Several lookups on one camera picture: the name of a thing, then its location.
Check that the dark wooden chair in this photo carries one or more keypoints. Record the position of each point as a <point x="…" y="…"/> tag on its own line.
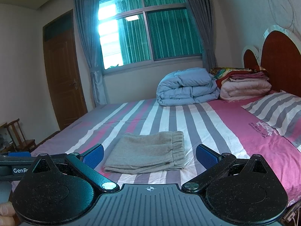
<point x="20" y="143"/>

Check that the grey fleece pants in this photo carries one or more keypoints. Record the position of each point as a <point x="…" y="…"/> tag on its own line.
<point x="137" y="154"/>

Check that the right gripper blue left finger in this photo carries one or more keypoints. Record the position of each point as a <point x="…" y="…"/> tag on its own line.
<point x="85" y="163"/>

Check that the left grey curtain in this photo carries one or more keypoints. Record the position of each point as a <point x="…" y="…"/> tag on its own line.
<point x="86" y="15"/>

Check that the folded light blue duvet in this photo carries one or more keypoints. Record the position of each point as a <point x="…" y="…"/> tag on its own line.
<point x="187" y="87"/>

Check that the person's left hand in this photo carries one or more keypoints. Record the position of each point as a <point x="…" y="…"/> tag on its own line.
<point x="7" y="213"/>

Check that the brown wooden door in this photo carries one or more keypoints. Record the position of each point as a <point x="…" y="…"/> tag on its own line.
<point x="62" y="71"/>

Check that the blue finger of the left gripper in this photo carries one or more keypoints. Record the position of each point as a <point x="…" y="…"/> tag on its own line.
<point x="19" y="154"/>

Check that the folded pink blanket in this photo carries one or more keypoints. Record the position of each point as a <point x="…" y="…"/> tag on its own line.
<point x="236" y="91"/>

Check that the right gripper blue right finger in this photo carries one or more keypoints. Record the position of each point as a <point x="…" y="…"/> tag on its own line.
<point x="216" y="165"/>

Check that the colourful folded blanket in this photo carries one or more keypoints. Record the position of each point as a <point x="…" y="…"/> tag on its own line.
<point x="221" y="74"/>

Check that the striped pink grey bed sheet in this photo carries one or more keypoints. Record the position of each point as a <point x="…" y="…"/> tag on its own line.
<point x="222" y="126"/>

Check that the window with green blinds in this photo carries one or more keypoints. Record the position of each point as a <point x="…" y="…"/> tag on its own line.
<point x="145" y="31"/>

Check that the red white headboard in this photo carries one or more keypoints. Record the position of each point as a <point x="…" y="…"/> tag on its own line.
<point x="279" y="55"/>

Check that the striped pillow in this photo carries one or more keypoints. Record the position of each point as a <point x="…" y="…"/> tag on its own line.
<point x="281" y="111"/>

